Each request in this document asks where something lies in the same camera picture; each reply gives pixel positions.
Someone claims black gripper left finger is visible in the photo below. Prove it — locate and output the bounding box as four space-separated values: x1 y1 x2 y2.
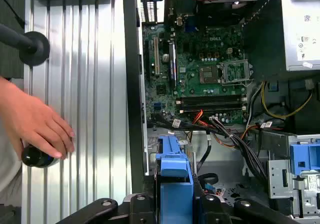
58 193 157 224

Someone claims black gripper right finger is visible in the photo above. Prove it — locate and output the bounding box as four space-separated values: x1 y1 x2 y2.
197 194 302 224

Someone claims hard disk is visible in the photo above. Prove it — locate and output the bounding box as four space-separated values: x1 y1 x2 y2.
154 135 199 224

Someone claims black disk data wire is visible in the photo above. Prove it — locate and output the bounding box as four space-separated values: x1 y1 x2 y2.
196 136 219 193

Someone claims orange disk power wire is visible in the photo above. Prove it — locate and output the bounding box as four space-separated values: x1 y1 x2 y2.
239 124 261 141

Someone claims small round black tool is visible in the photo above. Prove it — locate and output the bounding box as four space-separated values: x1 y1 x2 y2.
20 144 60 169

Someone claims black RAM slot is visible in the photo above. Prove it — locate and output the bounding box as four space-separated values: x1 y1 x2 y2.
175 96 248 105
175 103 248 113

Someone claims black expansion slot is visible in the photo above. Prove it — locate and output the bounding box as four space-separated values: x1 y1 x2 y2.
144 39 152 82

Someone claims white expansion slot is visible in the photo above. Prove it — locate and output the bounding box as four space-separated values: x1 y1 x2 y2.
153 36 161 76

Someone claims person's bare hand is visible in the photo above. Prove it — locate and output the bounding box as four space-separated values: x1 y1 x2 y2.
0 76 76 160

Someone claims grey optical drive cage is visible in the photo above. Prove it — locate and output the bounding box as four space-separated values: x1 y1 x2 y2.
266 133 320 220

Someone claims blue drive cage latch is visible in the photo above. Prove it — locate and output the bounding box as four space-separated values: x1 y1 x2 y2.
289 138 320 178

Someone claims black open PC case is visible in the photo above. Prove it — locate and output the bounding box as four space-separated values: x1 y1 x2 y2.
122 0 320 224

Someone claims CPU socket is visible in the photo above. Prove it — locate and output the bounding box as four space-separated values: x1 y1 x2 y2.
199 64 219 85

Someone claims person's pale shirt trunk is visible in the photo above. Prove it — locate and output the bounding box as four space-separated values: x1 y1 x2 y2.
0 124 24 207

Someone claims metal socket cover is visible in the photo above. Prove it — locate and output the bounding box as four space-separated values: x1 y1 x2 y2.
219 60 252 85

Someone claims green motherboard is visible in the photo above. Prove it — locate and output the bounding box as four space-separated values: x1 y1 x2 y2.
141 23 251 125

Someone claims blue board connector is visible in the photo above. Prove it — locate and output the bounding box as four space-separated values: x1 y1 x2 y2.
184 16 199 33

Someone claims black case fan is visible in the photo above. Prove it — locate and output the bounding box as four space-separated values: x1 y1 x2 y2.
195 0 259 27

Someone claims silver power supply unit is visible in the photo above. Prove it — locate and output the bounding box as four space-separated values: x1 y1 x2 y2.
280 0 320 72

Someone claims black wire bundle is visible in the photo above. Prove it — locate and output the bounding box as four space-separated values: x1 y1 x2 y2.
211 116 267 184

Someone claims orange wire bunch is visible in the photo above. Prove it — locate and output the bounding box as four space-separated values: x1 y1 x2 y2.
193 110 205 125

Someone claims yellow wire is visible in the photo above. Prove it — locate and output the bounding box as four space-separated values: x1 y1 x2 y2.
260 81 314 119

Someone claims thin black cable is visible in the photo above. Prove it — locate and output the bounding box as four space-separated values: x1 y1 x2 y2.
0 0 26 25

